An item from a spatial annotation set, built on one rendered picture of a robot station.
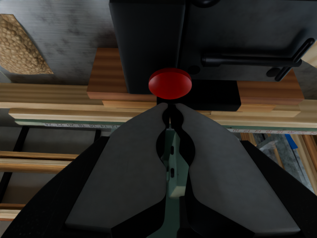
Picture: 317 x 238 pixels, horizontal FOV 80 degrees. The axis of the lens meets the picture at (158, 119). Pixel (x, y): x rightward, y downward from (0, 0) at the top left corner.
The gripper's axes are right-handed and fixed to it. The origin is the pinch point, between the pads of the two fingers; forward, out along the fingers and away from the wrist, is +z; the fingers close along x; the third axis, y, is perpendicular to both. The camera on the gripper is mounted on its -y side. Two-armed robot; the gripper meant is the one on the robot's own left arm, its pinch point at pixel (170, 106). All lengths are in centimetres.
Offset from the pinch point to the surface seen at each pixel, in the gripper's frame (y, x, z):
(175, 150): 10.4, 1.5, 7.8
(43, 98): 8.8, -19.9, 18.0
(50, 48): 0.4, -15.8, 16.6
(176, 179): 12.1, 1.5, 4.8
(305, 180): 59, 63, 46
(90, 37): -1.3, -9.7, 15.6
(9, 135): 157, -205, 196
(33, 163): 142, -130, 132
